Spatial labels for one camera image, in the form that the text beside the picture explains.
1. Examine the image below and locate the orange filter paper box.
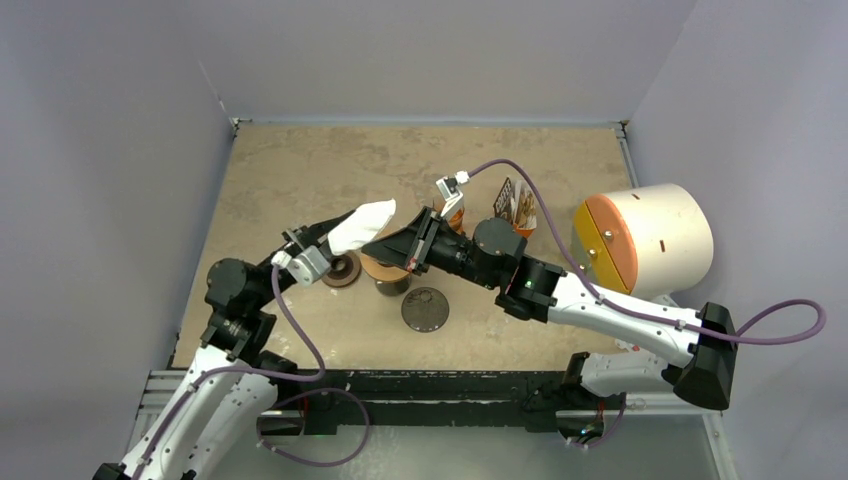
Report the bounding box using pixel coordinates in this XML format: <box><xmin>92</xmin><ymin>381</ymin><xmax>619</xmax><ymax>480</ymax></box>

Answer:
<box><xmin>493</xmin><ymin>177</ymin><xmax>537</xmax><ymax>238</ymax></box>

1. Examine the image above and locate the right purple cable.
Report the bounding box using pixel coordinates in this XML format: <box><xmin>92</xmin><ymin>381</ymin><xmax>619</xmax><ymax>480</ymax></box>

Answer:
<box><xmin>457</xmin><ymin>158</ymin><xmax>828</xmax><ymax>346</ymax></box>

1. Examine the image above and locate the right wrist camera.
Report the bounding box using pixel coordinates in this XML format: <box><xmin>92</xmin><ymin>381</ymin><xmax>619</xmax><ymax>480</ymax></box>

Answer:
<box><xmin>436</xmin><ymin>171</ymin><xmax>470</xmax><ymax>221</ymax></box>

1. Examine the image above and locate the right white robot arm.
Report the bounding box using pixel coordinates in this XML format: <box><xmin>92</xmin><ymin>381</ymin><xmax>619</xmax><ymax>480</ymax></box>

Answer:
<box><xmin>362</xmin><ymin>207</ymin><xmax>737</xmax><ymax>411</ymax></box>

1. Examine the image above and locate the aluminium frame rail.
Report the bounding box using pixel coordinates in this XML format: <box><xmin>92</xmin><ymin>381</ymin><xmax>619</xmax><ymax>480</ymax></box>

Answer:
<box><xmin>130</xmin><ymin>370</ymin><xmax>740</xmax><ymax>479</ymax></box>

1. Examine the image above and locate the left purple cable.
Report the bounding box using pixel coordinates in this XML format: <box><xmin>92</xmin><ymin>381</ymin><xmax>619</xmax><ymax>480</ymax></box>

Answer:
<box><xmin>131</xmin><ymin>264</ymin><xmax>327</xmax><ymax>480</ymax></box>

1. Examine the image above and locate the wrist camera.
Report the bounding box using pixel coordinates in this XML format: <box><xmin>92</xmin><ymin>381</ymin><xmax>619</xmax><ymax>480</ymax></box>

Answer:
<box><xmin>270</xmin><ymin>245</ymin><xmax>332</xmax><ymax>286</ymax></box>
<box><xmin>436</xmin><ymin>171</ymin><xmax>470</xmax><ymax>221</ymax></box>

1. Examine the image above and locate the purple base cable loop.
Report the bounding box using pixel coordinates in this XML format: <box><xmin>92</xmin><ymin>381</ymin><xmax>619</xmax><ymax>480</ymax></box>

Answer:
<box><xmin>256</xmin><ymin>388</ymin><xmax>371</xmax><ymax>468</ymax></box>

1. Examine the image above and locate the wooden ring dripper stand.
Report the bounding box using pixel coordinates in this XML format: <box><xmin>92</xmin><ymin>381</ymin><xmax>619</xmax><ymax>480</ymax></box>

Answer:
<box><xmin>360</xmin><ymin>254</ymin><xmax>412</xmax><ymax>297</ymax></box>

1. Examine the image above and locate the amber glass carafe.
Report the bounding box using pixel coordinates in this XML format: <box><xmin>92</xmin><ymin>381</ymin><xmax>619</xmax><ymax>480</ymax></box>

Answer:
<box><xmin>444</xmin><ymin>203</ymin><xmax>465</xmax><ymax>235</ymax></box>

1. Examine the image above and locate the white paper coffee filter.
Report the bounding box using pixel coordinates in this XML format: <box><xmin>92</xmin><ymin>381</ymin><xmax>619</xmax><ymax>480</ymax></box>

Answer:
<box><xmin>327</xmin><ymin>198</ymin><xmax>397</xmax><ymax>255</ymax></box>

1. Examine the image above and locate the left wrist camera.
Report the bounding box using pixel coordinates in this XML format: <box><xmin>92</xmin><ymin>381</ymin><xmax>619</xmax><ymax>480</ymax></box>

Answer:
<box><xmin>270</xmin><ymin>245</ymin><xmax>332</xmax><ymax>286</ymax></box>

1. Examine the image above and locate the white cylinder drum orange lid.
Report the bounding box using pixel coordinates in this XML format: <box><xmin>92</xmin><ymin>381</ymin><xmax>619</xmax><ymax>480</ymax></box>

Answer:
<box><xmin>571</xmin><ymin>183</ymin><xmax>714</xmax><ymax>300</ymax></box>

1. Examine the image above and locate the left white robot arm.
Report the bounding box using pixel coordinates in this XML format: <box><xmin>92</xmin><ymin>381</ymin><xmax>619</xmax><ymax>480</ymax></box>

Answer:
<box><xmin>94</xmin><ymin>215</ymin><xmax>347</xmax><ymax>479</ymax></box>

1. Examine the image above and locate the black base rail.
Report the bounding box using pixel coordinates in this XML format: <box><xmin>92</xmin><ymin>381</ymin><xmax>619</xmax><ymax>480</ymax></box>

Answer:
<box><xmin>273</xmin><ymin>370</ymin><xmax>623</xmax><ymax>438</ymax></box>

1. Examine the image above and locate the brown wooden round coaster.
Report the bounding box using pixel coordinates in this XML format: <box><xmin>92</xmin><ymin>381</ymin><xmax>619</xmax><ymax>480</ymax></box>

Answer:
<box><xmin>322</xmin><ymin>252</ymin><xmax>362</xmax><ymax>288</ymax></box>

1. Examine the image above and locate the dark ribbed glass cone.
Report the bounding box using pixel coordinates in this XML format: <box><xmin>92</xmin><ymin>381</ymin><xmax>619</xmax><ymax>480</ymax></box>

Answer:
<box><xmin>401</xmin><ymin>287</ymin><xmax>450</xmax><ymax>333</ymax></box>

